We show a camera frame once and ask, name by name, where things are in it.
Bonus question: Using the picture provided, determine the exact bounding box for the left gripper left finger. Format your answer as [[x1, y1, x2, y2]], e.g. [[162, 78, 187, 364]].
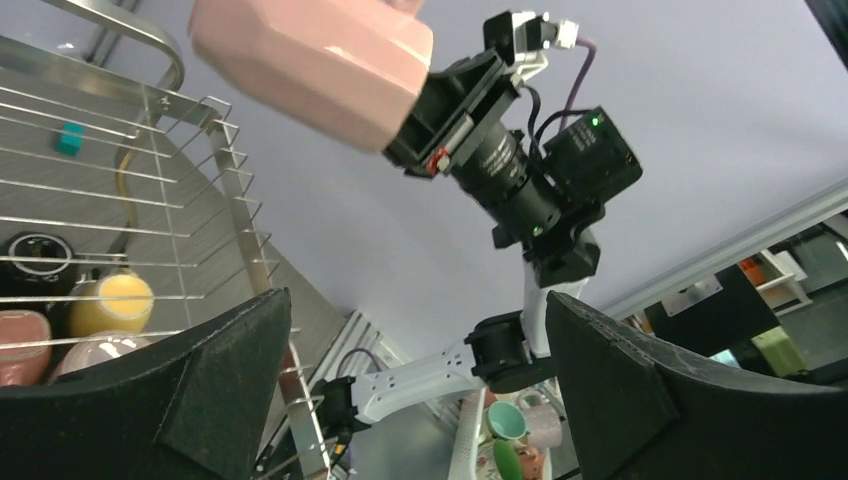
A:
[[1, 288, 291, 479]]

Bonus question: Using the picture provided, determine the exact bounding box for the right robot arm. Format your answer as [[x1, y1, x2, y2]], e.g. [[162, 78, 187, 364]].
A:
[[316, 50, 643, 436]]

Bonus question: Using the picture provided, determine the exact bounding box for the salmon pink mug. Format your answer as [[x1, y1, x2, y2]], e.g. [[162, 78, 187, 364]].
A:
[[1, 310, 51, 387]]

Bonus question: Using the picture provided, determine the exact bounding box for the pink faceted mug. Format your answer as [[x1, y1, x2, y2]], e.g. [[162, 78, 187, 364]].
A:
[[187, 0, 434, 153]]

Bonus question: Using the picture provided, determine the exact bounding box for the black mug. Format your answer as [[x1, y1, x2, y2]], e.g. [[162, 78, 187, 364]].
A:
[[1, 231, 79, 297]]

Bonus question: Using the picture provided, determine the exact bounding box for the steel wire dish rack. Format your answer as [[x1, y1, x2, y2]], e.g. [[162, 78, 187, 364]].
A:
[[1, 1, 332, 479]]

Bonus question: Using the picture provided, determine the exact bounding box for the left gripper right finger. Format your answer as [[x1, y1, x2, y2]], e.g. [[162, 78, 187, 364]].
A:
[[546, 292, 847, 479]]

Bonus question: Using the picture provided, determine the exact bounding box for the yellow mug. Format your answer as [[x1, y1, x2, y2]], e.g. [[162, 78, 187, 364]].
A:
[[68, 273, 155, 337]]

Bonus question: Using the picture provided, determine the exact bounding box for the teal block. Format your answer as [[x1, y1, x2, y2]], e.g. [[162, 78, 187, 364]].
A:
[[54, 122, 85, 157]]

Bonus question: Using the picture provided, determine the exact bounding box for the iridescent pink mug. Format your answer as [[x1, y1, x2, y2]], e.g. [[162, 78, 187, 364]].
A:
[[47, 330, 152, 383]]

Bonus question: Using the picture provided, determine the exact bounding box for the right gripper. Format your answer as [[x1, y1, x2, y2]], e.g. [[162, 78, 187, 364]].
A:
[[382, 50, 520, 178]]

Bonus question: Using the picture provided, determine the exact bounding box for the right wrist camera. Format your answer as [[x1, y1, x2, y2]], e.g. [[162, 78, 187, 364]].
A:
[[482, 11, 579, 75]]

